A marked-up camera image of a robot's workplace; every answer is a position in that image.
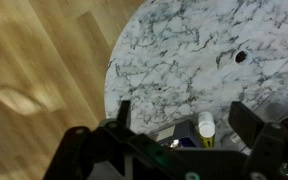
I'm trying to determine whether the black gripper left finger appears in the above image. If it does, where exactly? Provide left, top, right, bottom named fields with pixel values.
left=43, top=99, right=185, bottom=180

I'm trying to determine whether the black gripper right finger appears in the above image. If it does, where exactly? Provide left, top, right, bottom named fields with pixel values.
left=228, top=101, right=288, bottom=180

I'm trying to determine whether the white pill bottle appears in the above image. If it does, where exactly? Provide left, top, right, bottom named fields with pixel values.
left=197, top=111, right=217, bottom=148

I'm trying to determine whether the dark open cardboard box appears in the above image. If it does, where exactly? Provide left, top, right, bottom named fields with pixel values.
left=155, top=119, right=202, bottom=149

